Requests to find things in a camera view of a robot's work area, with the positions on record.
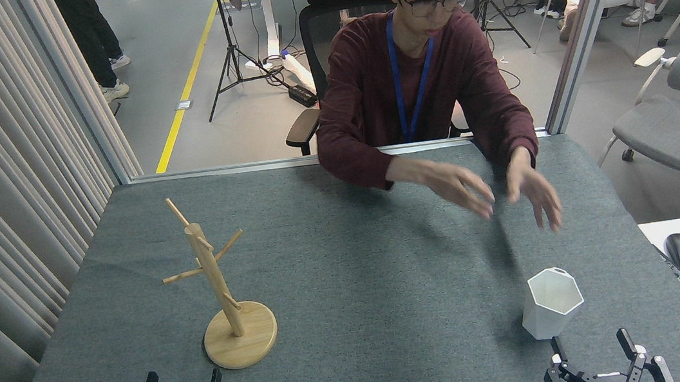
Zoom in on black power strip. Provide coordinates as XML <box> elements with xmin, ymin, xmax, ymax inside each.
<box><xmin>288</xmin><ymin>82</ymin><xmax>319</xmax><ymax>110</ymax></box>

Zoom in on person's left hand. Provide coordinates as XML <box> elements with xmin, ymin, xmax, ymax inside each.
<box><xmin>502</xmin><ymin>142</ymin><xmax>566</xmax><ymax>236</ymax></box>

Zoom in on blue lanyard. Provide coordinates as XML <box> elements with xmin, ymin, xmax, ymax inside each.
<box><xmin>383</xmin><ymin>6</ymin><xmax>448</xmax><ymax>144</ymax></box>

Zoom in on black office chair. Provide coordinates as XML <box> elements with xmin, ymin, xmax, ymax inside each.
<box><xmin>269</xmin><ymin>0</ymin><xmax>471</xmax><ymax>158</ymax></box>

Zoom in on grey felt table cover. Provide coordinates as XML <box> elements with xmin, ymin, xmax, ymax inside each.
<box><xmin>0</xmin><ymin>115</ymin><xmax>680</xmax><ymax>382</ymax></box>

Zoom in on white hexagonal cup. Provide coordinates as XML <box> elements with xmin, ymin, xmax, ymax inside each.
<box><xmin>515</xmin><ymin>264</ymin><xmax>589</xmax><ymax>342</ymax></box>

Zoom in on person's right hand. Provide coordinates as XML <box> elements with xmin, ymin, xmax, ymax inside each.
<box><xmin>421</xmin><ymin>153</ymin><xmax>498</xmax><ymax>227</ymax></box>

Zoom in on silver frame post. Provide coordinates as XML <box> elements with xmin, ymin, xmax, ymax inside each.
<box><xmin>531</xmin><ymin>0</ymin><xmax>656</xmax><ymax>135</ymax></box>
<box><xmin>15</xmin><ymin>0</ymin><xmax>132</xmax><ymax>193</ymax></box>

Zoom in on white desk leg stand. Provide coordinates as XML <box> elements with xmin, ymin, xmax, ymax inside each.
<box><xmin>236</xmin><ymin>0</ymin><xmax>317</xmax><ymax>102</ymax></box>

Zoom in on silver table edge rail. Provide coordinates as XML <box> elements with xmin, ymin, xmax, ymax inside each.
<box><xmin>129</xmin><ymin>125</ymin><xmax>549</xmax><ymax>187</ymax></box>

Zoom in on wooden cup rack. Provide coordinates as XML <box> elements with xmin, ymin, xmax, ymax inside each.
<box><xmin>153</xmin><ymin>186</ymin><xmax>283</xmax><ymax>377</ymax></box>

